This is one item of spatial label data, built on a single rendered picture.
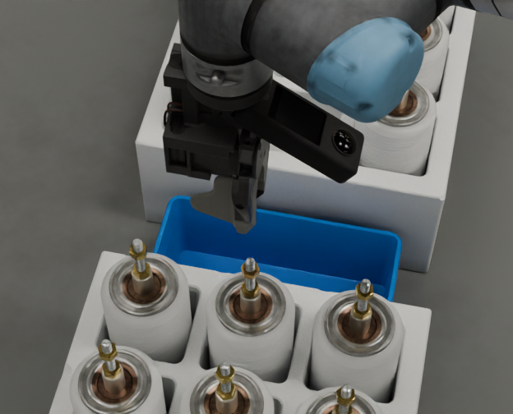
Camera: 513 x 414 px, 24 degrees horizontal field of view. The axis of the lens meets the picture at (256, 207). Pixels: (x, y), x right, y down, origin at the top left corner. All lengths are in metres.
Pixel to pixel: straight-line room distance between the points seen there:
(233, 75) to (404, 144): 0.55
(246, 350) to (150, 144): 0.34
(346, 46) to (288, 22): 0.05
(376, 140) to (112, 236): 0.41
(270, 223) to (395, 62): 0.73
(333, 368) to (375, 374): 0.05
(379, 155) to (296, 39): 0.65
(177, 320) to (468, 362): 0.43
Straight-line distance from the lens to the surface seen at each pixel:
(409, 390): 1.33
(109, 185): 1.69
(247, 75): 0.93
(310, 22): 0.83
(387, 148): 1.45
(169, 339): 1.33
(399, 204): 1.49
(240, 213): 1.06
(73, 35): 1.87
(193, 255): 1.61
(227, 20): 0.86
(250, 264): 1.21
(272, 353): 1.30
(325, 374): 1.31
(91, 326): 1.37
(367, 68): 0.81
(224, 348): 1.29
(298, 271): 1.60
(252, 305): 1.27
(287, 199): 1.52
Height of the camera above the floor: 1.38
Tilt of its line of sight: 56 degrees down
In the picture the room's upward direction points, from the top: straight up
